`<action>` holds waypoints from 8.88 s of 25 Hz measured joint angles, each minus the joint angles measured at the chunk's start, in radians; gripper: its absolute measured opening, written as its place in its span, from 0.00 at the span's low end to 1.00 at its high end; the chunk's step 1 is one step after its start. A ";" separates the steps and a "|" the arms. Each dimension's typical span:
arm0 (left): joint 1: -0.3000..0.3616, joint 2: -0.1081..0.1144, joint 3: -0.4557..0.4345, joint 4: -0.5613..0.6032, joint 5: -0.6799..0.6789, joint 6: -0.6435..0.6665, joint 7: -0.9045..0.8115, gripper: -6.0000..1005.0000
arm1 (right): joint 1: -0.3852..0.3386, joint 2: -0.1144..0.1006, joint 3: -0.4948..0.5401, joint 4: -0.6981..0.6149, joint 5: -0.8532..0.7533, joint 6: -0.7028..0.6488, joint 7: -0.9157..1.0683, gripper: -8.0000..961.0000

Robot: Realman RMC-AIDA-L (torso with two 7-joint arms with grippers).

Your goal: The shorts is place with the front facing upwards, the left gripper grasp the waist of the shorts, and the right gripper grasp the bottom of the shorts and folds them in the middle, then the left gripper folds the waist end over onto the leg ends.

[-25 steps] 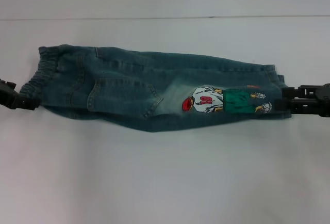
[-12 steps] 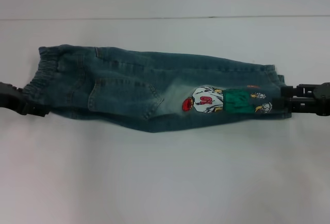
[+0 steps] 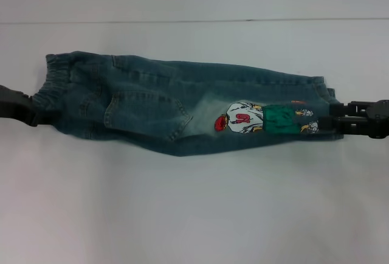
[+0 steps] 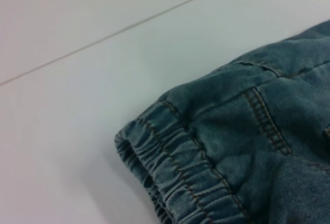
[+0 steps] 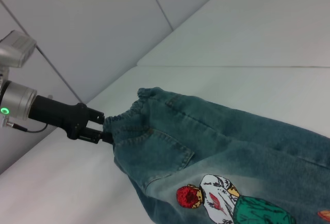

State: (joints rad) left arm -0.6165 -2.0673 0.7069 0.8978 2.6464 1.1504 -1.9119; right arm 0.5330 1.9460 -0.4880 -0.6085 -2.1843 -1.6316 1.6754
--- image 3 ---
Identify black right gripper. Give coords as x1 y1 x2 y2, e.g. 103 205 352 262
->
318 99 389 140

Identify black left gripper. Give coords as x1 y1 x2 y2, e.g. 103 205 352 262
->
0 83 47 127

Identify blue denim shorts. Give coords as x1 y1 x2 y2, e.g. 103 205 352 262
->
32 50 345 158

